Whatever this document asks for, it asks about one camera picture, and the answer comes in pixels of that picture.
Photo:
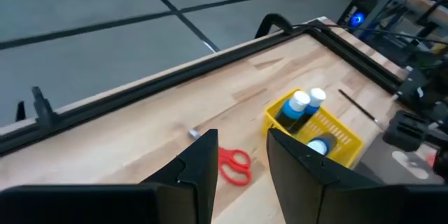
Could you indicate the black aluminium table frame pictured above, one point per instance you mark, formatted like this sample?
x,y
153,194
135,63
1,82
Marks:
x,y
140,91

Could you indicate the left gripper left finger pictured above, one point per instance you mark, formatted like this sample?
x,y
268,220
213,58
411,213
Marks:
x,y
196,189

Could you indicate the neighbouring wooden table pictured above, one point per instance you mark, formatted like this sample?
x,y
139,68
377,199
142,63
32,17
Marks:
x,y
413,1

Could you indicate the yellow perforated plastic basket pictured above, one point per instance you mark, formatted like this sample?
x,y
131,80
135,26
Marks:
x,y
336,136

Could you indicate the thin black paintbrush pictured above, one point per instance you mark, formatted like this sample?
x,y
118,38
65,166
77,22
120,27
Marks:
x,y
357,105

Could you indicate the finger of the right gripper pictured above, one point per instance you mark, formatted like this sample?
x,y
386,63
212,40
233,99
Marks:
x,y
404,131

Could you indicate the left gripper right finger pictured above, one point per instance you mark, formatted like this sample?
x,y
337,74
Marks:
x,y
315,192

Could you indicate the black mount bracket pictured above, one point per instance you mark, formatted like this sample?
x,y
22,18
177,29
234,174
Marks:
x,y
43,108

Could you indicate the black computer tower blue lights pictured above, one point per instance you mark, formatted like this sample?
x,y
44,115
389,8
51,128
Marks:
x,y
357,19

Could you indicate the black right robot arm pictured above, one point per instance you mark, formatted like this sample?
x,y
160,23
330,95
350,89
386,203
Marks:
x,y
409,87

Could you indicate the blue paint bottle white cap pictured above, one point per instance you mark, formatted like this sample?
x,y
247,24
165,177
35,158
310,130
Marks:
x,y
290,110
316,96
318,146

